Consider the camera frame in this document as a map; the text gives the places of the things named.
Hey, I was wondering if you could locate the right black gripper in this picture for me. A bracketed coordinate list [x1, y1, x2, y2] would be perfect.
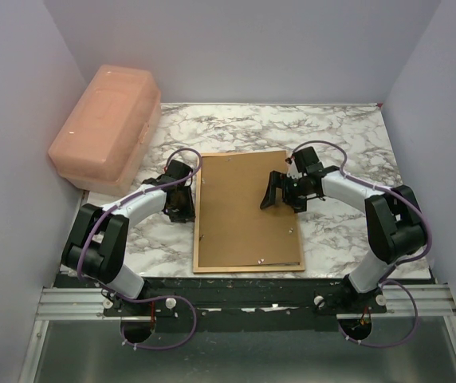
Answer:
[261, 171, 310, 215]

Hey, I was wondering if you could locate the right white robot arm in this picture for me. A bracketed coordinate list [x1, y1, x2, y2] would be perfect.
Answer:
[260, 141, 432, 313]

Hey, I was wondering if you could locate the black mounting base rail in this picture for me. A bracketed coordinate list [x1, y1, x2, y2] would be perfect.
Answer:
[52, 272, 388, 334]

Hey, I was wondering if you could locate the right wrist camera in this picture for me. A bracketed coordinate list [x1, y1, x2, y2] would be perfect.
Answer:
[285, 157, 302, 180]

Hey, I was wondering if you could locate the brown wooden picture frame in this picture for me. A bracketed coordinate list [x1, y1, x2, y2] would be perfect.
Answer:
[191, 150, 307, 274]

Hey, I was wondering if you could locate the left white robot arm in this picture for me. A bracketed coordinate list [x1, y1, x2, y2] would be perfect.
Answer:
[61, 160, 195, 315]

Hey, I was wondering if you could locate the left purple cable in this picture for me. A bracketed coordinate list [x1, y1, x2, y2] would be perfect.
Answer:
[77, 147, 199, 352]

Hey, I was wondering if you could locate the purple cable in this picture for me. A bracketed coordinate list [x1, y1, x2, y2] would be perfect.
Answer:
[77, 147, 199, 352]
[291, 140, 434, 349]

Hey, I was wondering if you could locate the brown fibreboard backing board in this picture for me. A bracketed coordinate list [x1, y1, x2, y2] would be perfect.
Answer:
[197, 149, 303, 267]

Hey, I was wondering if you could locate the aluminium extrusion frame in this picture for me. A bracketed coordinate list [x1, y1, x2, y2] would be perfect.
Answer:
[16, 101, 456, 383]

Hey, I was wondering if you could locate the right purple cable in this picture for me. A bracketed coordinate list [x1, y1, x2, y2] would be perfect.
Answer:
[291, 140, 434, 349]

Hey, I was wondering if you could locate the pink translucent plastic storage box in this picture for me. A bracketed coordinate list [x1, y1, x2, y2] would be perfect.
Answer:
[48, 65, 161, 196]

